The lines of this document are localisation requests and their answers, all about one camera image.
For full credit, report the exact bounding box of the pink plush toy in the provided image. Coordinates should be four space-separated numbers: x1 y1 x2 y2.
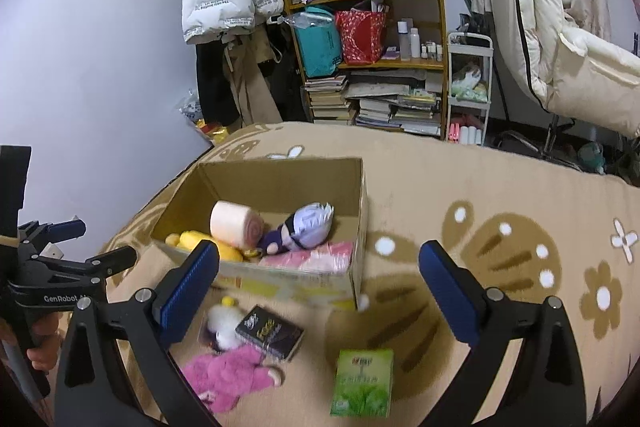
181 345 283 414

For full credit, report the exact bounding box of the yellow plush duck toy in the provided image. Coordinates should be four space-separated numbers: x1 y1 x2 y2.
164 230 246 264

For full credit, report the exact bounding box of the white fluffy plush toy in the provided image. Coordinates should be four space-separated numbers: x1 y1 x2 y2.
206 296 245 352

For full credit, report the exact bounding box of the black tissue pack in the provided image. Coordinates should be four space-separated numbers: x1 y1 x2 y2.
235 306 305 361

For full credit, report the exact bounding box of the green tissue pack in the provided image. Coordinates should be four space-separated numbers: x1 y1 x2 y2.
330 349 394 417

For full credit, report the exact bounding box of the purple haired plush doll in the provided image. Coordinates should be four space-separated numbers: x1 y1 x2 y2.
257 202 334 256

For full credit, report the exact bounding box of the pink plastic tissue pack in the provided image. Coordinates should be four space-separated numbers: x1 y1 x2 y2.
258 242 355 274

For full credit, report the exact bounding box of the person's left hand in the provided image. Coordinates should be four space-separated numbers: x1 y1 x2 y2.
27 312 62 373

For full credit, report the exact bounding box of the plastic bag of toys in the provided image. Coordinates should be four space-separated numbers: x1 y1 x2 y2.
176 90 229 145

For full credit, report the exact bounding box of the open cardboard box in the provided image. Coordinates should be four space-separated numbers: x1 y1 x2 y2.
151 157 368 311

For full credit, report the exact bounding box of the beige hanging coat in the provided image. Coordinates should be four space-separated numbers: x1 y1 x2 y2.
224 26 282 124

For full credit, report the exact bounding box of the white rolling cart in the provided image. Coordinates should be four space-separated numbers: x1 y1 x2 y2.
445 31 494 146

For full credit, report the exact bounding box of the stack of books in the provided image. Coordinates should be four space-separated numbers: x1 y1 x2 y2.
304 68 442 138

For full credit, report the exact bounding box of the teal bag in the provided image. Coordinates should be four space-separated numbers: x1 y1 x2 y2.
293 6 342 78

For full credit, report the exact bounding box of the wooden bookshelf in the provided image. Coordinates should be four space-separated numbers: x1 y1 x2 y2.
284 0 450 139

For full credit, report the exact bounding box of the red patterned bag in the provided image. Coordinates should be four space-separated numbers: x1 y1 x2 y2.
336 10 386 66

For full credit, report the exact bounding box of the cream reclining chair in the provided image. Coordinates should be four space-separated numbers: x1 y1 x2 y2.
491 0 639 139

